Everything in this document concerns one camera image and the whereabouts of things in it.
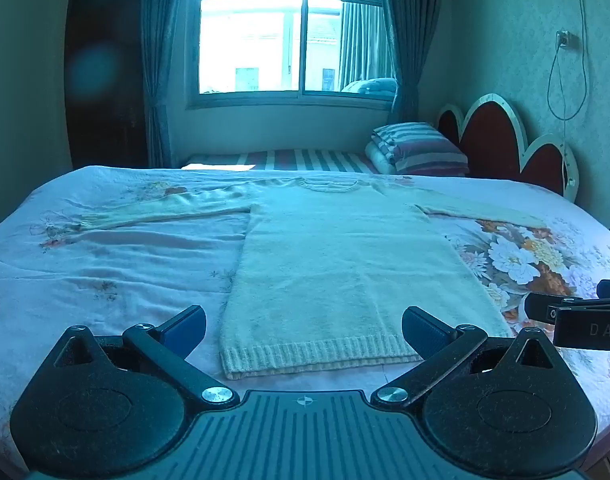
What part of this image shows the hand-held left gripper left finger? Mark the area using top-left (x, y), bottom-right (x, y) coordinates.
top-left (52, 305), bottom-right (241, 408)

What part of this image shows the pink floral blanket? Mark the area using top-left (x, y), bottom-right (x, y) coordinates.
top-left (0, 165), bottom-right (610, 467)

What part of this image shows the blue bedding on windowsill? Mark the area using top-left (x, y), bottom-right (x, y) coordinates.
top-left (341, 77), bottom-right (399, 97)

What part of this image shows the cream knitted sweater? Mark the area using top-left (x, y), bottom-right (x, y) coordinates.
top-left (78, 176), bottom-right (548, 380)

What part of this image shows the dark wooden wardrobe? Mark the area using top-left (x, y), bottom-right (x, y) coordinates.
top-left (64, 0), bottom-right (149, 170)

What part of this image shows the window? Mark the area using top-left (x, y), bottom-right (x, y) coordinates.
top-left (187, 0), bottom-right (401, 111)

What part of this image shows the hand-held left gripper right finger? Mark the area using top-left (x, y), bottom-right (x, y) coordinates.
top-left (370, 306), bottom-right (560, 408)

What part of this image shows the sheer striped curtain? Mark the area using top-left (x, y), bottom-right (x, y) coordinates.
top-left (338, 0), bottom-right (398, 92)

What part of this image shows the blue curtain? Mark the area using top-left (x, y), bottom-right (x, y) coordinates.
top-left (379, 0), bottom-right (453, 124)
top-left (141, 0), bottom-right (197, 169)

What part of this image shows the red scalloped headboard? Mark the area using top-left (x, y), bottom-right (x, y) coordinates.
top-left (436, 93), bottom-right (579, 204)

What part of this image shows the folded white quilt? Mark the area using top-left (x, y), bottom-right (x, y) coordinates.
top-left (365, 141), bottom-right (402, 175)

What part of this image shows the striped bed sheet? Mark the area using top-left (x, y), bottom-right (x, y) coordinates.
top-left (180, 148), bottom-right (381, 175)

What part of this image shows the striped folded pillow stack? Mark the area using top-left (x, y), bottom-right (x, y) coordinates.
top-left (371, 121), bottom-right (470, 177)

